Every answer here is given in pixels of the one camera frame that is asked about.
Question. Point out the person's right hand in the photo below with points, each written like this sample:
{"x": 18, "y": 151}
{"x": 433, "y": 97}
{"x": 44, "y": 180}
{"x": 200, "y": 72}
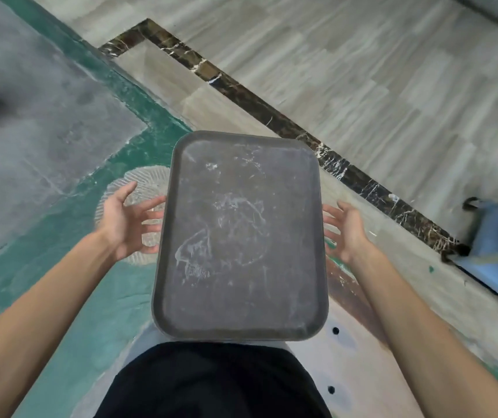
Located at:
{"x": 353, "y": 239}

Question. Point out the person's left hand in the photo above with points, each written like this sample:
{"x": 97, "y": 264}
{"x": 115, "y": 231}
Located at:
{"x": 120, "y": 228}

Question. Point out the person's right thumb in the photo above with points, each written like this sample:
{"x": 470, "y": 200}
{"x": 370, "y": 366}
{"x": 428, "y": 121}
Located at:
{"x": 350, "y": 211}

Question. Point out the person's right middle finger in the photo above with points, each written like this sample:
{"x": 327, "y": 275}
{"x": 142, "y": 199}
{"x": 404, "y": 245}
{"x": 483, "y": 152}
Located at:
{"x": 332, "y": 226}

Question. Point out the person's left thumb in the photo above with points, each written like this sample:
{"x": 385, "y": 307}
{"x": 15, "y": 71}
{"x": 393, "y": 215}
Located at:
{"x": 122, "y": 193}

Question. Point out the person's left middle finger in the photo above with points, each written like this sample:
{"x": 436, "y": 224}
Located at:
{"x": 154, "y": 216}

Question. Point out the person's right little finger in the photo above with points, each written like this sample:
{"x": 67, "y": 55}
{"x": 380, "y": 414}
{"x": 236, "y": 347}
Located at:
{"x": 339, "y": 253}

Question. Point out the person's left forearm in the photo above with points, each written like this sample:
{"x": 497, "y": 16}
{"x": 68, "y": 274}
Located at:
{"x": 31, "y": 326}

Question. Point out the person's right forearm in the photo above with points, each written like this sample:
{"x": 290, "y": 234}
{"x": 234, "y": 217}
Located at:
{"x": 427, "y": 335}

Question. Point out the dark grey plastic tray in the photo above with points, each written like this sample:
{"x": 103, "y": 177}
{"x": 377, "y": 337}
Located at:
{"x": 240, "y": 239}

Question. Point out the white seat with holes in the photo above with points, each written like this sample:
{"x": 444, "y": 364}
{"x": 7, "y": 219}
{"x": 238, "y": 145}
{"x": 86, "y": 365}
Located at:
{"x": 353, "y": 370}

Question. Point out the person's black garment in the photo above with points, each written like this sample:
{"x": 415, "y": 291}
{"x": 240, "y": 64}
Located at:
{"x": 214, "y": 383}

